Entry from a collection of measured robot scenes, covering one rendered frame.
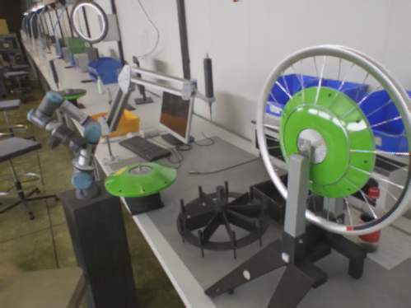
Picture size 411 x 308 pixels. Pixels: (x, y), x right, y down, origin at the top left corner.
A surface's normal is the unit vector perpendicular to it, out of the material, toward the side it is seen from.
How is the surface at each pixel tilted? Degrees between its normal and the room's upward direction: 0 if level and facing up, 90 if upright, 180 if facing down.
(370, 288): 0
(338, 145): 87
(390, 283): 0
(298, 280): 18
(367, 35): 90
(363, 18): 90
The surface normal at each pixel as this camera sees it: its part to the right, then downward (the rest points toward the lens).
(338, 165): -0.69, 0.38
